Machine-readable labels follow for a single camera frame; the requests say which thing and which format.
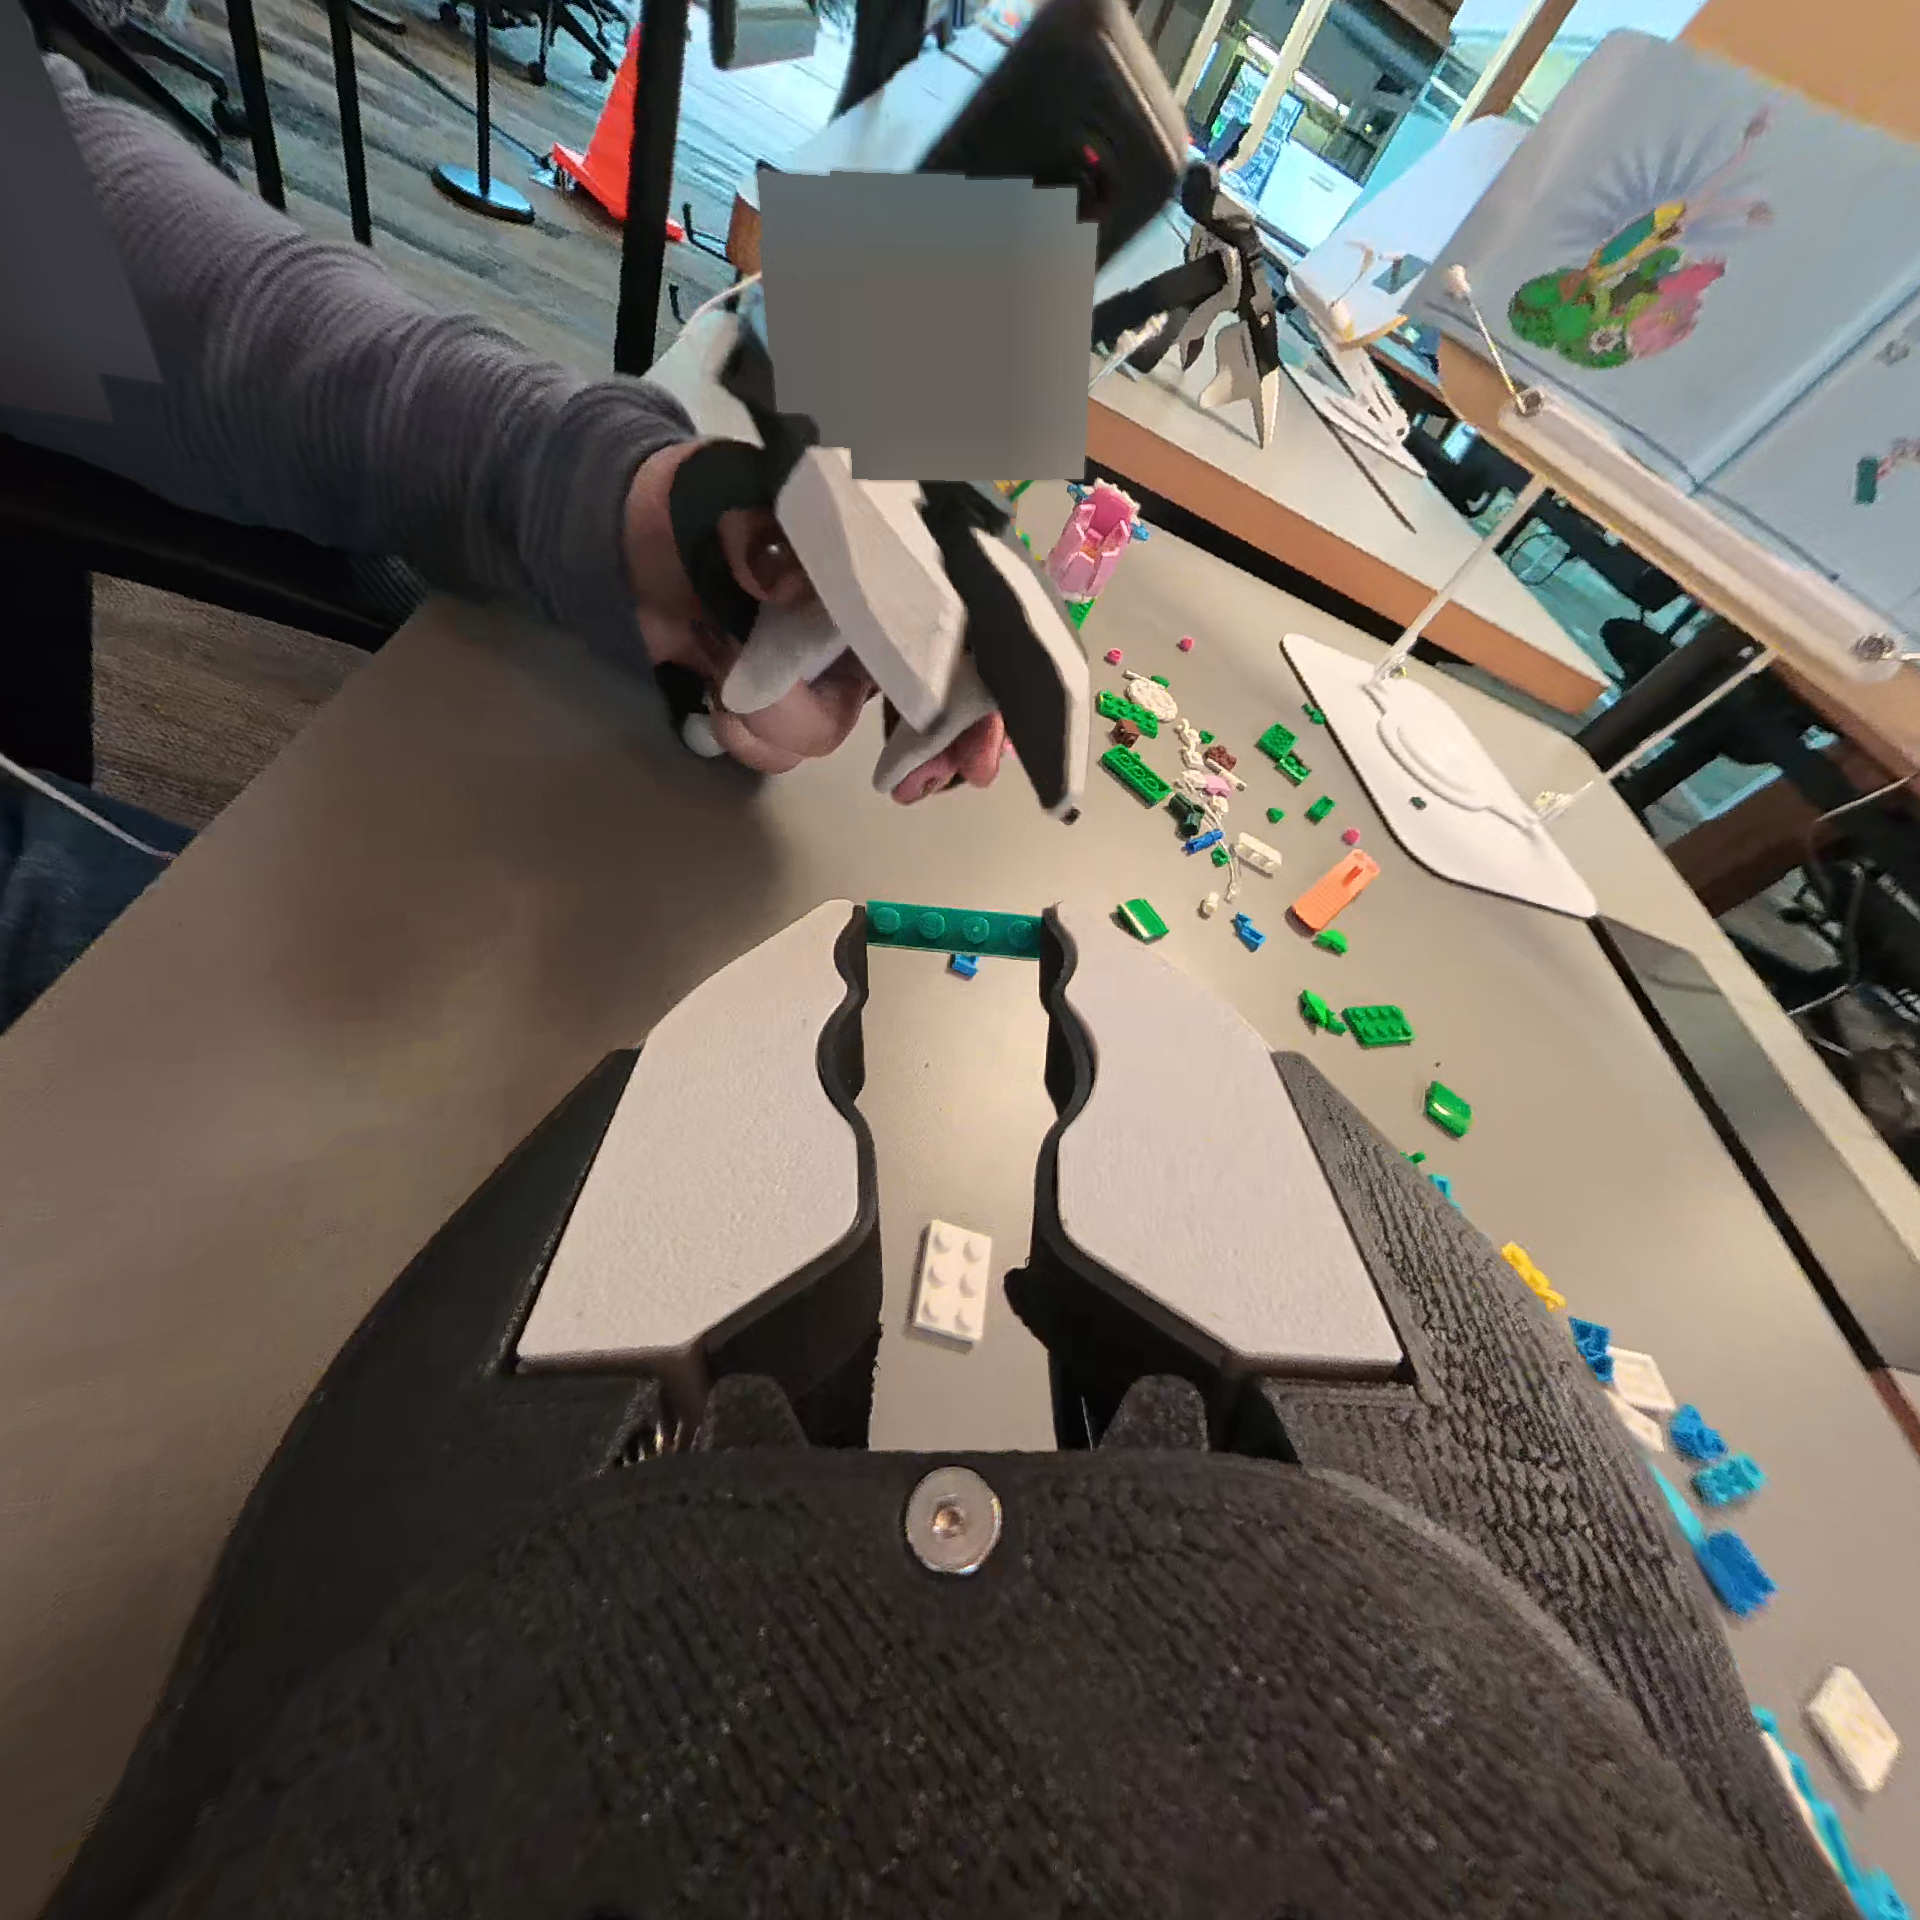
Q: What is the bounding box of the orange brick separator tool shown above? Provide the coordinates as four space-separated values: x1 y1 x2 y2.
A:
1291 846 1381 934

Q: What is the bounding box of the person's left hand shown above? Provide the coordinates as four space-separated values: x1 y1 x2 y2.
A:
626 442 1010 819

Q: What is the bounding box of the person's left forearm grey sleeve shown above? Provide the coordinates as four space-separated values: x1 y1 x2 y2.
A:
0 52 701 669

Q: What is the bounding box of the white book stand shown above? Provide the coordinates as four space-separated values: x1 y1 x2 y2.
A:
1283 262 1920 921

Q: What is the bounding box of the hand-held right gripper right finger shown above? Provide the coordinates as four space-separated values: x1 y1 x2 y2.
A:
1033 899 1409 1382

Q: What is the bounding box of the black and white tripod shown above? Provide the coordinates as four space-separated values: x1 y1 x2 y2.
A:
1102 161 1292 446

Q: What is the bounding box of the brick instruction booklet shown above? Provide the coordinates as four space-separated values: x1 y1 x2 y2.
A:
1402 30 1920 559

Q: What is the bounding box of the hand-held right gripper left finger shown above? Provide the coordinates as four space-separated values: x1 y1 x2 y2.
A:
514 899 880 1373

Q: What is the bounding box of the scatter of green small bricks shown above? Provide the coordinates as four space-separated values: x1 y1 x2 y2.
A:
1093 636 1363 901

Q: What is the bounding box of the black metal pole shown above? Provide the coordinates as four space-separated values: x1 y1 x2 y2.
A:
612 0 696 378

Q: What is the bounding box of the orange traffic cone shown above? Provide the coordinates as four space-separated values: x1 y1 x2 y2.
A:
548 22 686 245

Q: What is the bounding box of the grey desk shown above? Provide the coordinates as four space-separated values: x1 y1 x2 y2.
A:
0 479 1920 1920

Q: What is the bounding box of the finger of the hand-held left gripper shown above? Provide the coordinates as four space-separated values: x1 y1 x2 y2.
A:
932 514 1094 827
777 446 967 739

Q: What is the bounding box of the long green toy brick plate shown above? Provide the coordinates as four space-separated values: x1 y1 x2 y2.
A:
864 897 1049 957

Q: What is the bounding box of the light table with wooden edge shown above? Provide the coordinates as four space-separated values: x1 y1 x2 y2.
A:
1086 193 1616 715

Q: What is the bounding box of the white six-stud brick plate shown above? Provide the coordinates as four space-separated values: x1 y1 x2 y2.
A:
908 1218 996 1344

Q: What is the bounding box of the black stanchion post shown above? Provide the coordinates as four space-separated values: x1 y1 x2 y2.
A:
430 0 541 228

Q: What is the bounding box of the pink flower brick build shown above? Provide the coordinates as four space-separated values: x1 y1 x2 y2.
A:
1045 481 1146 602

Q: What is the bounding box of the person's leg in jeans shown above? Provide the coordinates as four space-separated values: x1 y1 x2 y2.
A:
0 772 190 1037

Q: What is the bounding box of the pile of blue mixed bricks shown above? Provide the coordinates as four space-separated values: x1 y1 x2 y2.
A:
1567 1311 1920 1920

